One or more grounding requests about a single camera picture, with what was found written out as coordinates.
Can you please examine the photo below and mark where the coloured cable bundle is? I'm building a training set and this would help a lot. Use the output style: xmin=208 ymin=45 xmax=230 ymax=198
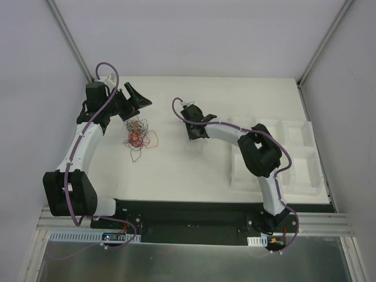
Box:
xmin=122 ymin=117 xmax=159 ymax=163

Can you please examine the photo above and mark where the white cable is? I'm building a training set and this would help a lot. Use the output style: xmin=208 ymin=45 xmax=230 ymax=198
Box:
xmin=184 ymin=137 xmax=208 ymax=159

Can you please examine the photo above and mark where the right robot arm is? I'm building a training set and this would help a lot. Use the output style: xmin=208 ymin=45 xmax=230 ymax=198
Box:
xmin=179 ymin=104 xmax=290 ymax=235

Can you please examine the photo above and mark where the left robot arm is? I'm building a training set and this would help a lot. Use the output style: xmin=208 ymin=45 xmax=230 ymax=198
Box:
xmin=43 ymin=81 xmax=152 ymax=229

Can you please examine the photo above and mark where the white compartment tray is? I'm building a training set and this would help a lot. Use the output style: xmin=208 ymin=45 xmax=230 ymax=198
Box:
xmin=230 ymin=117 xmax=324 ymax=196

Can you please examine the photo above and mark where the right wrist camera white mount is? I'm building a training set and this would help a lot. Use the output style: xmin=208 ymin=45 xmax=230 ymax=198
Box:
xmin=180 ymin=101 xmax=195 ymax=109

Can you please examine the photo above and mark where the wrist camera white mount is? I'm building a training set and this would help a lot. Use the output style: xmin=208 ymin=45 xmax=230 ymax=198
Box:
xmin=96 ymin=73 xmax=118 ymax=90
xmin=180 ymin=101 xmax=195 ymax=109

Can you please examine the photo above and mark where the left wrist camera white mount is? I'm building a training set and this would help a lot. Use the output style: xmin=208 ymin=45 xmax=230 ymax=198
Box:
xmin=96 ymin=73 xmax=118 ymax=90

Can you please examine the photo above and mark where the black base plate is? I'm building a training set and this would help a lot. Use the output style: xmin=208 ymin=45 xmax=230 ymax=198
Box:
xmin=88 ymin=199 xmax=300 ymax=244

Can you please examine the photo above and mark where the left aluminium frame post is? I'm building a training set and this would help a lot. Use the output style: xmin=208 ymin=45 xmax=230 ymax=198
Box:
xmin=44 ymin=0 xmax=93 ymax=82

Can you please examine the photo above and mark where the aluminium frame post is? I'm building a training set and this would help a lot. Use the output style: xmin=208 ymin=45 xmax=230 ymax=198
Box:
xmin=44 ymin=0 xmax=93 ymax=82
xmin=297 ymin=0 xmax=357 ymax=89

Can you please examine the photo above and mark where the left white cable duct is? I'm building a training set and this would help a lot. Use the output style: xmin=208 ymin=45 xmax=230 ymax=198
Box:
xmin=49 ymin=231 xmax=141 ymax=244

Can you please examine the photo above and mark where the white cable duct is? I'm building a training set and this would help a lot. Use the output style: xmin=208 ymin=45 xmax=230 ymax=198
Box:
xmin=247 ymin=236 xmax=268 ymax=247
xmin=49 ymin=231 xmax=141 ymax=244

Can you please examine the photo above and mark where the right white cable duct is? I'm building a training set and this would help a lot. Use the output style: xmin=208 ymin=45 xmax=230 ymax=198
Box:
xmin=247 ymin=236 xmax=268 ymax=247

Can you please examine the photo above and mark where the right aluminium frame post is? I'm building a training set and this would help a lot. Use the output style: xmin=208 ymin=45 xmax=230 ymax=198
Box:
xmin=297 ymin=0 xmax=357 ymax=89

